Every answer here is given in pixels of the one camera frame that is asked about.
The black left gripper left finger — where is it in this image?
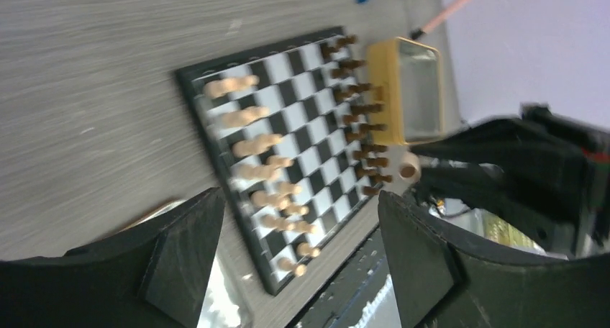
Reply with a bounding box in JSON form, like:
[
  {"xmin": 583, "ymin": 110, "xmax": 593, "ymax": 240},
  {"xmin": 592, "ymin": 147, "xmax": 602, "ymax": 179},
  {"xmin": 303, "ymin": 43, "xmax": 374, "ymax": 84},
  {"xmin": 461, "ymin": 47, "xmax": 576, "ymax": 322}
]
[{"xmin": 1, "ymin": 187, "xmax": 225, "ymax": 327}]

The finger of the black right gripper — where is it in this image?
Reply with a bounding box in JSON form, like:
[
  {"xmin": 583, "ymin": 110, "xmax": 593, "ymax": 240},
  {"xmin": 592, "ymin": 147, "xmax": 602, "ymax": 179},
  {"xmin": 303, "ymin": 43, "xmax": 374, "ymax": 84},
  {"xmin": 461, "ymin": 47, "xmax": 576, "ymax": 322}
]
[
  {"xmin": 410, "ymin": 118, "xmax": 585, "ymax": 164},
  {"xmin": 415, "ymin": 166, "xmax": 578, "ymax": 250}
]

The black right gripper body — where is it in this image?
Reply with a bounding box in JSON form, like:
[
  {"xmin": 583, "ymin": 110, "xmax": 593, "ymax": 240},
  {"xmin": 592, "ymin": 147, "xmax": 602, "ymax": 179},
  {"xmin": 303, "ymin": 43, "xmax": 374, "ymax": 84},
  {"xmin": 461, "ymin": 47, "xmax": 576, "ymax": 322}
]
[{"xmin": 521, "ymin": 104, "xmax": 609, "ymax": 257}]

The silver tin lid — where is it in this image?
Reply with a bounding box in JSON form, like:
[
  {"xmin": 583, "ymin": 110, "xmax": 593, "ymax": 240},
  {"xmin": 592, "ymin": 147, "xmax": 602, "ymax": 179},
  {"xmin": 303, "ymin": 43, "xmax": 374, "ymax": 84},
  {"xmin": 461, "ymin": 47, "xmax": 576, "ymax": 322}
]
[{"xmin": 131, "ymin": 199, "xmax": 254, "ymax": 327}]

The light chess piece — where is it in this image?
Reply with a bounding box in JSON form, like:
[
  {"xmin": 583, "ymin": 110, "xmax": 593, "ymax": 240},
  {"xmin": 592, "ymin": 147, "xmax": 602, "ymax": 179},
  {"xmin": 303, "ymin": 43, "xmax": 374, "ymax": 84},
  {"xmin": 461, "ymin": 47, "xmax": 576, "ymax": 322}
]
[{"xmin": 399, "ymin": 152, "xmax": 421, "ymax": 183}]

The gold square metal tin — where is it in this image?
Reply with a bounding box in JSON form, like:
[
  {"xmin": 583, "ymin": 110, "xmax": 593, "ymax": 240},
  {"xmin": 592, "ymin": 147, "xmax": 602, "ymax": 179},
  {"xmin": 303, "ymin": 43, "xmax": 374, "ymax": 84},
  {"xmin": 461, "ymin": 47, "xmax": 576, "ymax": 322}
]
[{"xmin": 366, "ymin": 37, "xmax": 445, "ymax": 145}]

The pink tripod stand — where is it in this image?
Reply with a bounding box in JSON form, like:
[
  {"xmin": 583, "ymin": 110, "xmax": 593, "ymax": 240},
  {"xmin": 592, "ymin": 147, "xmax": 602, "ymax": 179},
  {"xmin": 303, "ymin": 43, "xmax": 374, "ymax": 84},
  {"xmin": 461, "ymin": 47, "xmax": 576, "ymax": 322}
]
[{"xmin": 409, "ymin": 0, "xmax": 471, "ymax": 41}]

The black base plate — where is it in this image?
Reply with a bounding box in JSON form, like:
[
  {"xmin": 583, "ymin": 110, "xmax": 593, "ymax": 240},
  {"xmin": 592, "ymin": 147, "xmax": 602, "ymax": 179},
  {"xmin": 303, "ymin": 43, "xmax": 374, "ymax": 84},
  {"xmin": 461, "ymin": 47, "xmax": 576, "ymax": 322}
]
[{"xmin": 287, "ymin": 227, "xmax": 401, "ymax": 328}]

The black and white chessboard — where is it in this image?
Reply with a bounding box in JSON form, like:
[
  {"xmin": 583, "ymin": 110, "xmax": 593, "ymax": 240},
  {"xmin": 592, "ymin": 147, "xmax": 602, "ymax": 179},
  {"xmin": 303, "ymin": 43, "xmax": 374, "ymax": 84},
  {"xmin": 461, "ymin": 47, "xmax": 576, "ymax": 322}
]
[{"xmin": 175, "ymin": 26, "xmax": 381, "ymax": 296}]

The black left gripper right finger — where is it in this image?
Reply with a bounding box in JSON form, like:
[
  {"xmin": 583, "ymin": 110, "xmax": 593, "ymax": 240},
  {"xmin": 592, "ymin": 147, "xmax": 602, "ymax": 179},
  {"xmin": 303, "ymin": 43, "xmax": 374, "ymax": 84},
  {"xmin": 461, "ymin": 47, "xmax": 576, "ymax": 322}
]
[{"xmin": 378, "ymin": 191, "xmax": 609, "ymax": 327}]

